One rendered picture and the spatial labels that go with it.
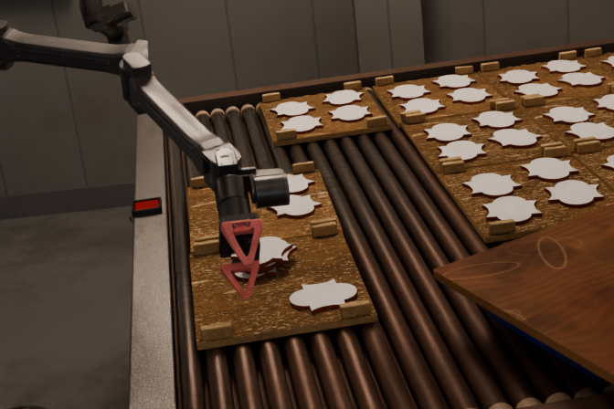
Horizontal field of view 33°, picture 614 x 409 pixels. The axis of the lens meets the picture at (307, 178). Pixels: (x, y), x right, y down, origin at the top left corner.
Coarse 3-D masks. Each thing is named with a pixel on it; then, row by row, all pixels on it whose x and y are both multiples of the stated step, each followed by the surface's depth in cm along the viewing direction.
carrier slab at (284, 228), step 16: (304, 176) 272; (320, 176) 271; (192, 192) 270; (208, 192) 269; (320, 192) 261; (192, 208) 260; (208, 208) 258; (256, 208) 255; (320, 208) 251; (192, 224) 250; (208, 224) 249; (272, 224) 245; (288, 224) 244; (304, 224) 243; (192, 240) 241
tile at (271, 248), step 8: (264, 240) 228; (272, 240) 227; (280, 240) 227; (264, 248) 224; (272, 248) 223; (280, 248) 223; (288, 248) 224; (232, 256) 222; (264, 256) 220; (272, 256) 220; (280, 256) 220; (264, 264) 218
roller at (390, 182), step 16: (368, 144) 295; (368, 160) 287; (384, 176) 271; (400, 192) 260; (400, 208) 252; (416, 224) 241; (416, 240) 236; (432, 240) 232; (432, 256) 225; (448, 288) 212; (464, 304) 204; (464, 320) 200; (480, 320) 197; (480, 336) 193; (496, 336) 193; (496, 352) 186; (496, 368) 183; (512, 368) 181; (512, 384) 176; (512, 400) 174; (528, 400) 171
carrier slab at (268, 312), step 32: (192, 256) 233; (320, 256) 227; (352, 256) 225; (192, 288) 218; (224, 288) 217; (256, 288) 215; (288, 288) 214; (224, 320) 204; (256, 320) 203; (288, 320) 201; (320, 320) 200; (352, 320) 200
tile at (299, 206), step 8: (296, 200) 255; (304, 200) 254; (272, 208) 252; (280, 208) 251; (288, 208) 251; (296, 208) 250; (304, 208) 250; (312, 208) 249; (280, 216) 248; (288, 216) 248; (296, 216) 247; (304, 216) 247
